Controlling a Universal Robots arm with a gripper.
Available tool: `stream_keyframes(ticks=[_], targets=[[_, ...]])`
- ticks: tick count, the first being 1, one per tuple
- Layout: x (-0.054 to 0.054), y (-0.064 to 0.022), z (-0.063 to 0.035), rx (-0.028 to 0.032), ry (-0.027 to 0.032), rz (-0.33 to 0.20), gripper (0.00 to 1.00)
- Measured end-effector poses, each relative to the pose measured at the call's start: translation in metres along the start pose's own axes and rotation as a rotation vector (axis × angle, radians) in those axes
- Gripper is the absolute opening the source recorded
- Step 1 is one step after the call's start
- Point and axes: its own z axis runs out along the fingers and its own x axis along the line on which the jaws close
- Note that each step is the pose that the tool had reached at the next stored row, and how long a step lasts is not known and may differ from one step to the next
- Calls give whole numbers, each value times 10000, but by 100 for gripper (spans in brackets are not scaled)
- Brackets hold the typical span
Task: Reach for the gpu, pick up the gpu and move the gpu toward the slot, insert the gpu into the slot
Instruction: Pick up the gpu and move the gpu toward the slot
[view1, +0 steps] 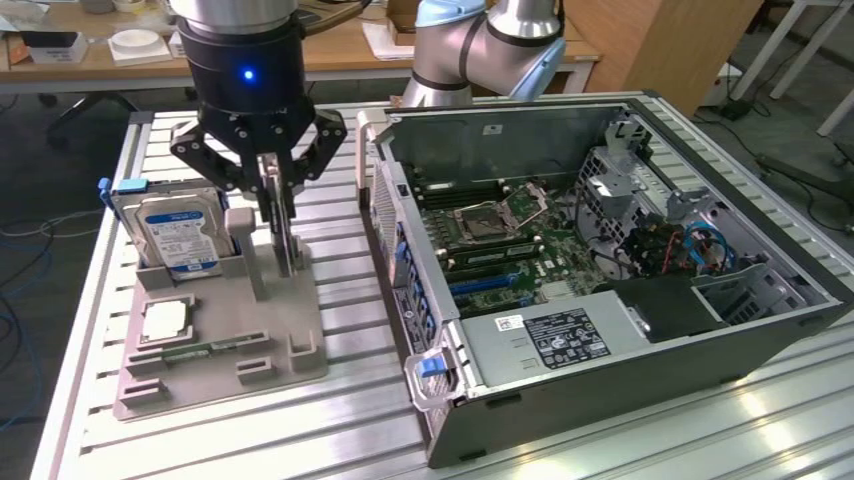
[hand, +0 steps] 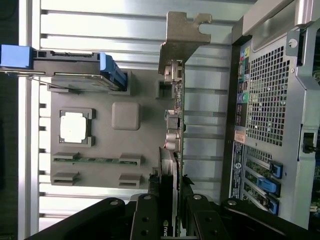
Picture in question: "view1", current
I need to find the open black PC case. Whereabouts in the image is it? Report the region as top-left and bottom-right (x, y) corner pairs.
(355, 89), (844, 469)

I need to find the paper stack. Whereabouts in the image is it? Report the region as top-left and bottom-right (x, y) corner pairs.
(362, 22), (420, 62)

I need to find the wooden cabinet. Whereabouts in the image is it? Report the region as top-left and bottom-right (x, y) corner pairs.
(586, 0), (766, 119)

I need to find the black expansion slot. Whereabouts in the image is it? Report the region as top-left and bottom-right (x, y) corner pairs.
(445, 269), (513, 285)

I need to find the metal disk bay cage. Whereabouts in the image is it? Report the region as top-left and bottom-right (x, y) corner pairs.
(574, 118), (669, 236)

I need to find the grey parts rack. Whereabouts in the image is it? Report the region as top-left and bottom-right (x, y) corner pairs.
(111, 207), (330, 424)

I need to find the silver CPU chip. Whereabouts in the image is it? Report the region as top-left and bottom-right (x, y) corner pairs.
(141, 302), (193, 341)

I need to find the grey power supply unit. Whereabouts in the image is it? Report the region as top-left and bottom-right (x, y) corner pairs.
(460, 292), (653, 389)

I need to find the green RAM stick with sticker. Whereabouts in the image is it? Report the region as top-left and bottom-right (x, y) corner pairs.
(452, 243), (542, 263)

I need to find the blue expansion slot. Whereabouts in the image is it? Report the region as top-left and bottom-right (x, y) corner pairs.
(450, 277), (524, 297)

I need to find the white table frame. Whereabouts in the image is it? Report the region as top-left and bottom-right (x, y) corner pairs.
(730, 0), (854, 137)

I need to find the green GPU card black shroud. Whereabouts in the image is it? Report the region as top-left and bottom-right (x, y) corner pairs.
(257, 152), (302, 279)

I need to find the cardboard box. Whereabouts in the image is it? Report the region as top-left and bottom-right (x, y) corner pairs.
(386, 0), (429, 34)

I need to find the black floor box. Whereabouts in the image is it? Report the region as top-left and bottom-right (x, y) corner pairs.
(717, 97), (754, 122)

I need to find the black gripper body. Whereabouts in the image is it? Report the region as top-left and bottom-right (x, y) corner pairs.
(175, 20), (321, 152)

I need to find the white round dish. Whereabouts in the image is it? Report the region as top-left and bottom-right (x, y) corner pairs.
(107, 28), (174, 67)

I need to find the blue floor cable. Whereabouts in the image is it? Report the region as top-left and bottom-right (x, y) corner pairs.
(0, 234), (57, 431)

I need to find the green motherboard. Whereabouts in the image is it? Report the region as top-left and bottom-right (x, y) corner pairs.
(399, 172), (622, 319)

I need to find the CPU socket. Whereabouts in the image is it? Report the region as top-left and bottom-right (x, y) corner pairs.
(453, 202), (513, 244)

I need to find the blue data wire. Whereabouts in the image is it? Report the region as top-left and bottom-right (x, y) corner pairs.
(685, 221), (737, 275)

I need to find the hard disk with blue bracket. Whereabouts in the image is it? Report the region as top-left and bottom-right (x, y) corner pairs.
(97, 177), (233, 281)

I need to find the metal socket cover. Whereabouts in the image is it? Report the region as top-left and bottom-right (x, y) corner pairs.
(504, 181), (556, 222)

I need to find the wooden desk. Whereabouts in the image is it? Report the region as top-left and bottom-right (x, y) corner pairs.
(0, 0), (602, 96)

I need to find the white box with black top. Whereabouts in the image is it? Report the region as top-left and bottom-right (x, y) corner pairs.
(18, 30), (90, 65)

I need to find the red data wire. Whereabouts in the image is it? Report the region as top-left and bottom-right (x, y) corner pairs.
(657, 224), (689, 275)

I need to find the black cable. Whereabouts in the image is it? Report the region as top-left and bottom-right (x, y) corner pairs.
(586, 219), (636, 281)

